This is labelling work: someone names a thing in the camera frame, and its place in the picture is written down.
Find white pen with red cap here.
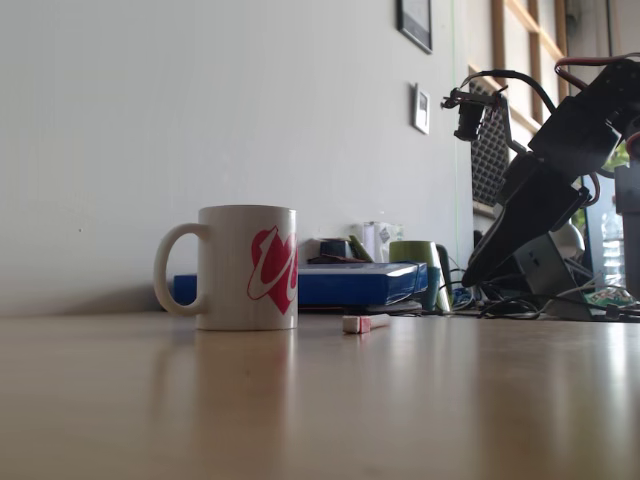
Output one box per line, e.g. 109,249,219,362
342,313,392,335

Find green cup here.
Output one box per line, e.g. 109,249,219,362
388,240,454,312

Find grey open laptop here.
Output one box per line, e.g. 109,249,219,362
510,232,597,322

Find white desk lamp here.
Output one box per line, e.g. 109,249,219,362
552,222,586,262

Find dark perforated panel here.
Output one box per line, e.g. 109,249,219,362
469,79,519,207

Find dark computer monitor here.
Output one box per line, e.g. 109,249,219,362
582,172,620,291

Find green leafy plant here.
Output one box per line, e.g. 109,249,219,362
598,142,632,177

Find clear plastic water bottle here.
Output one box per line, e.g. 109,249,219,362
600,211,627,289

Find white packets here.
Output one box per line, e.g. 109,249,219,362
356,219,407,264

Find green circuit board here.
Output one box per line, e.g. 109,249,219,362
586,287,637,308

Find flat blue box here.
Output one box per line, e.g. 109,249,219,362
173,261,429,307

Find small black box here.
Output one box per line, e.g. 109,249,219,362
306,238,354,266

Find white mug with red heart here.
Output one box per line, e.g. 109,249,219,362
153,204,300,332

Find black cable tangle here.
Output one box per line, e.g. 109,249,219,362
449,269,554,321

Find black camera on grey mount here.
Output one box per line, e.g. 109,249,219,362
439,83,530,157

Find black camera cable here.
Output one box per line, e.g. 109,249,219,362
462,68,559,119

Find wooden shelf frame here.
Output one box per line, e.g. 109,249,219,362
468,0,572,151

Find large black picture frame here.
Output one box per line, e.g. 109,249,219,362
396,0,434,55

